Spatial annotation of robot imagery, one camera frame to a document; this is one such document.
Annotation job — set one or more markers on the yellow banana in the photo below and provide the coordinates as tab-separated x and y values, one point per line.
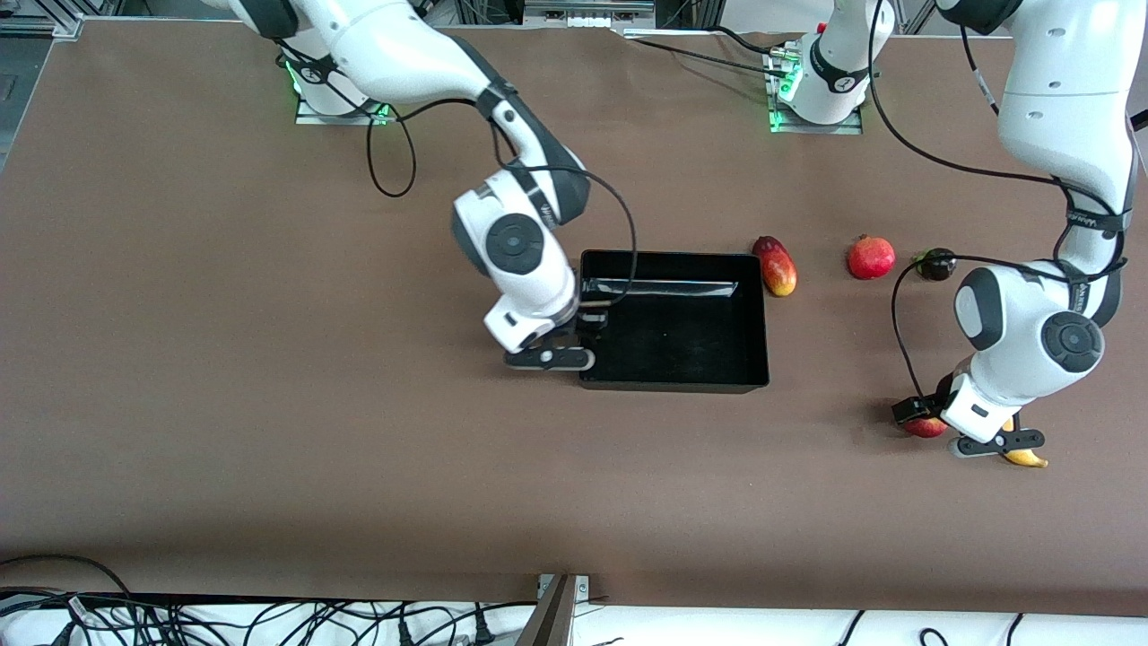
1027	459

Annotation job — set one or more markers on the dark angled post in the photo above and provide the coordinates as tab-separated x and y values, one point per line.
547	619

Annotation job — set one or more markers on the red yellow mango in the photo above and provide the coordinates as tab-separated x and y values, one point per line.
778	269

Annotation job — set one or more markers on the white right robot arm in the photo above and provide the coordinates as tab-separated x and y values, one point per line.
395	45

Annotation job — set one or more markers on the red apple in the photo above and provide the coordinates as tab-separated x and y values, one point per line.
924	428

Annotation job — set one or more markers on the grey corner rail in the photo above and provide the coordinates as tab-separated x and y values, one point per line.
36	18

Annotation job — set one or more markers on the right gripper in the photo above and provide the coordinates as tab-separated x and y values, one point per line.
589	320

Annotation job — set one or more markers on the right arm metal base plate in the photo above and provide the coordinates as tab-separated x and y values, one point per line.
345	118

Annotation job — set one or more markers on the silver metal rail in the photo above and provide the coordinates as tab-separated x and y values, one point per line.
587	11

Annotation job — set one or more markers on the black plastic box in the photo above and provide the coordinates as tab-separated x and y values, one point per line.
682	345

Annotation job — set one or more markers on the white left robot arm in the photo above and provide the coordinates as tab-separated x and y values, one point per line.
1058	108

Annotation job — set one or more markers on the red pomegranate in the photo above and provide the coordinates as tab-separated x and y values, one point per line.
871	257

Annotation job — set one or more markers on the silver table edge bracket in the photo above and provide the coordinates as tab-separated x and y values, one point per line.
581	585

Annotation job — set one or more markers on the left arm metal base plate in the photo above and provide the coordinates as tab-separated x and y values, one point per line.
816	127

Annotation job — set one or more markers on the dark purple mangosteen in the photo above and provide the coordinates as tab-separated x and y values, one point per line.
937	266

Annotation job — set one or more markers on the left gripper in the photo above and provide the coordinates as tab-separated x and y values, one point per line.
938	392

